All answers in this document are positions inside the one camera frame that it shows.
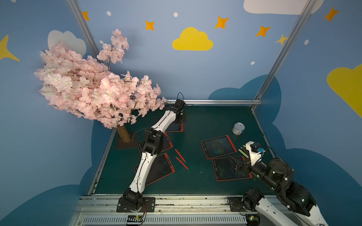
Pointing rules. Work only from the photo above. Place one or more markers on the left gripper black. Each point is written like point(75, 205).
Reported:
point(179, 104)

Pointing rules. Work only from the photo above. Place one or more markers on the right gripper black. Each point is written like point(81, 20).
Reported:
point(245, 167)

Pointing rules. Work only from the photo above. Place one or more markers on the red tablet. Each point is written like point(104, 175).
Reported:
point(224, 171)
point(167, 144)
point(218, 146)
point(175, 127)
point(161, 168)

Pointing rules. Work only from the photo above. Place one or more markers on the red stylus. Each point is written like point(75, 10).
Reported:
point(183, 164)
point(180, 155)

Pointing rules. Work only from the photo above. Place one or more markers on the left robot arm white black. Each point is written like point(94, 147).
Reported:
point(152, 146)

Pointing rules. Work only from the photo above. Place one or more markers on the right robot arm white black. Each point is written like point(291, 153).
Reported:
point(278, 176)

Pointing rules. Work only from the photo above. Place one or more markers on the silver tin can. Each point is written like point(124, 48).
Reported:
point(238, 128)

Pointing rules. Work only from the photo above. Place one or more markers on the right circuit board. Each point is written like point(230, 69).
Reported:
point(252, 220)

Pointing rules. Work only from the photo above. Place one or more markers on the circuit board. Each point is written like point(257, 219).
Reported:
point(134, 220)
point(252, 220)

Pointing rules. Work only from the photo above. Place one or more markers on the pink cherry blossom tree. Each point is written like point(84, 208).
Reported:
point(87, 88)

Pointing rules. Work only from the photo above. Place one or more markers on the left circuit board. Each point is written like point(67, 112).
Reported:
point(134, 220)

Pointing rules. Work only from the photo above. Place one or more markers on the aluminium back rail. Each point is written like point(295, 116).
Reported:
point(221, 102)

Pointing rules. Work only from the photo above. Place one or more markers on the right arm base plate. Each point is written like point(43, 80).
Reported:
point(240, 204)

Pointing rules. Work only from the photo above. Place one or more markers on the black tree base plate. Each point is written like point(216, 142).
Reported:
point(125, 145)

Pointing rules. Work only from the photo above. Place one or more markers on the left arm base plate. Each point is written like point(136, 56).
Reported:
point(147, 204)

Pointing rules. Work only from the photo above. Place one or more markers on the aluminium rail frame front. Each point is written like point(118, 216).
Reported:
point(170, 210)

